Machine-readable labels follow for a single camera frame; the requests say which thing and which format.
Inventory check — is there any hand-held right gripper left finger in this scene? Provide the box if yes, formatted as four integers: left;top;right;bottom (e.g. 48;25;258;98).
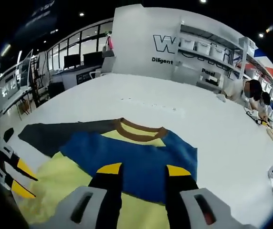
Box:
54;163;123;229

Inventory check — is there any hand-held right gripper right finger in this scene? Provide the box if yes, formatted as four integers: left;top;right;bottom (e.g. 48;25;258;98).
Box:
165;164;237;229

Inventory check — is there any yellow garment with brown collar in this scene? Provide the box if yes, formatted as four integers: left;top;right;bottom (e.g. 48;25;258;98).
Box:
18;117;198;229

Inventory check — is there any small black object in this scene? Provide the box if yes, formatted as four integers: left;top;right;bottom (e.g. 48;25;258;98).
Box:
3;127;15;143

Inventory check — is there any white table outlet panel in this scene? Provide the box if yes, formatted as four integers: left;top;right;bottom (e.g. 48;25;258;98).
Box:
120;96;178;113

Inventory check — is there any black monitor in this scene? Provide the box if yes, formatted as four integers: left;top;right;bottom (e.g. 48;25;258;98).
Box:
63;54;80;69
82;51;104;67

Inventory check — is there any dark hanging banner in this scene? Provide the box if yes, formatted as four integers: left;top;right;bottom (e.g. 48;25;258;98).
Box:
23;0;59;32

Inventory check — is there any white chair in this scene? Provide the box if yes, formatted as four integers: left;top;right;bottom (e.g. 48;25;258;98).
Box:
90;56;116;80

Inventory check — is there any grey shelf rack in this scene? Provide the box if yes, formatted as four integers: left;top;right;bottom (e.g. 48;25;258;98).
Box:
177;20;249;89

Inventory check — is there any white shelf with boxes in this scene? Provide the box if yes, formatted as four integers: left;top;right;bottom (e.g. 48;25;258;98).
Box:
245;59;273;120

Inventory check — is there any white storage bin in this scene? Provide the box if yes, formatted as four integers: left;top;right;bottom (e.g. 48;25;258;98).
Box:
210;46;225;60
195;42;211;55
182;39;196;51

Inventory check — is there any white lettered partition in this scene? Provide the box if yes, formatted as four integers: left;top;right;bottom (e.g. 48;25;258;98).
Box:
112;6;182;80

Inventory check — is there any hanging bag with pink strap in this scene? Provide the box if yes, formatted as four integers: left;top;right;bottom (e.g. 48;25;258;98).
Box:
102;33;116;52

